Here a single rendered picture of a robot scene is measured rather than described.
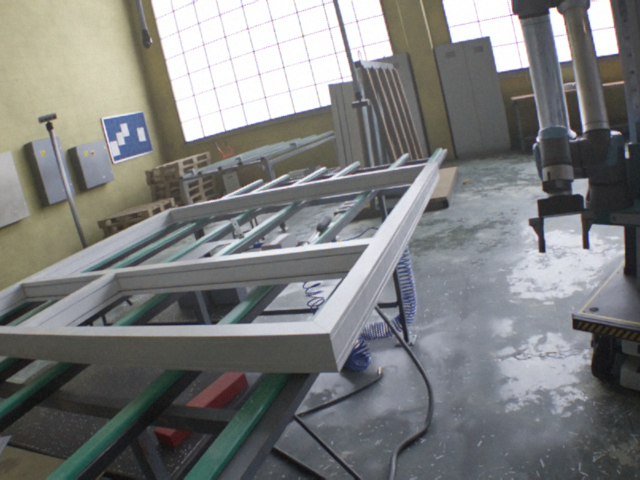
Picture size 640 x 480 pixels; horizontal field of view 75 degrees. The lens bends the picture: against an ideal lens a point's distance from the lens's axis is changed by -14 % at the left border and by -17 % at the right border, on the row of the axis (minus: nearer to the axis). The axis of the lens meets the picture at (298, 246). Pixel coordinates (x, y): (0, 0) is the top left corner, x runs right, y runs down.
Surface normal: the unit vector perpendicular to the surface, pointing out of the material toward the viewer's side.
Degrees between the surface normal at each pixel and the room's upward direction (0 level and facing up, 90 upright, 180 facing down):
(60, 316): 90
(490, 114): 90
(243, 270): 90
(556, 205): 67
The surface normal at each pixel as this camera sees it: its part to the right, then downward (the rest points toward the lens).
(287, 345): -0.37, 0.33
